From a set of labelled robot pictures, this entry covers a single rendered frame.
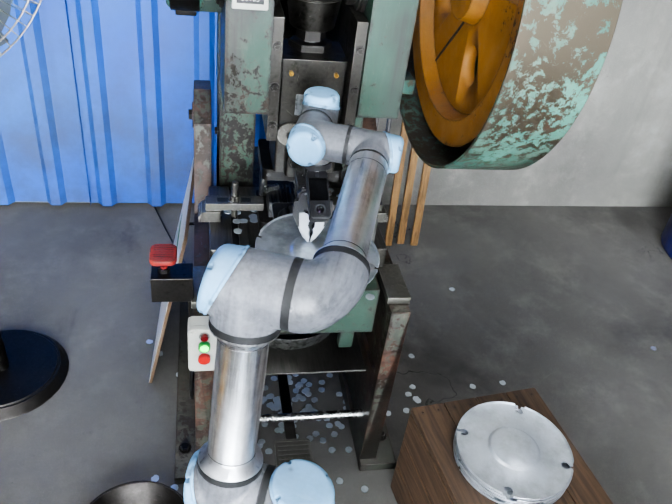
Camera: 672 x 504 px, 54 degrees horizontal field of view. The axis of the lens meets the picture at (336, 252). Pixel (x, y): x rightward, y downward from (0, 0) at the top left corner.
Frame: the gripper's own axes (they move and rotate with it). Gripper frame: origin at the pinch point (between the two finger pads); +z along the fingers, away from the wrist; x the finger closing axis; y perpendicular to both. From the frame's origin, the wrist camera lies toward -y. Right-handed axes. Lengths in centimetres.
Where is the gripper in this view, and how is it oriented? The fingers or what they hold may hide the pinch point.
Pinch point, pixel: (309, 238)
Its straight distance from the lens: 154.6
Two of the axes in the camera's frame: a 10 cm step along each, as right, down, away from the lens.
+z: -1.0, 8.0, 5.9
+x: -9.8, 0.1, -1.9
